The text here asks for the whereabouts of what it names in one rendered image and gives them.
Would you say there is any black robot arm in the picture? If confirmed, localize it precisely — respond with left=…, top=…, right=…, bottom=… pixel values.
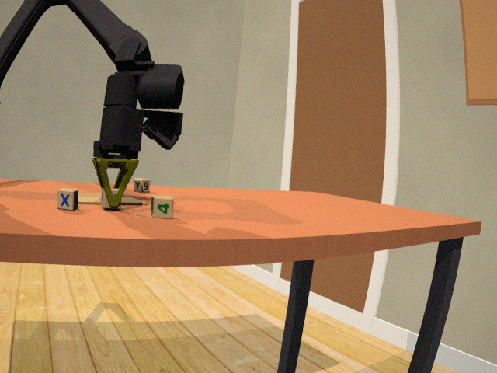
left=0, top=0, right=184, bottom=150

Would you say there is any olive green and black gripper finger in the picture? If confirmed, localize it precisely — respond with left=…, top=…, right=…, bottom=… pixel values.
left=96, top=158, right=139, bottom=207
left=92, top=158, right=126, bottom=189

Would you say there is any beige letter block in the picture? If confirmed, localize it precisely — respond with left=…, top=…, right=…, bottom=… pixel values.
left=134, top=179, right=151, bottom=193
left=151, top=195, right=174, bottom=219
left=101, top=188, right=121, bottom=209
left=57, top=188, right=78, bottom=211

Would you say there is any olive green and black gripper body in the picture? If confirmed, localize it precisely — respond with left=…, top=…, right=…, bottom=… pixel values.
left=93, top=105, right=141, bottom=159

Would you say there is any beige flat mat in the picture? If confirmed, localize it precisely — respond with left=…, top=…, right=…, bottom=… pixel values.
left=78, top=193, right=148, bottom=205

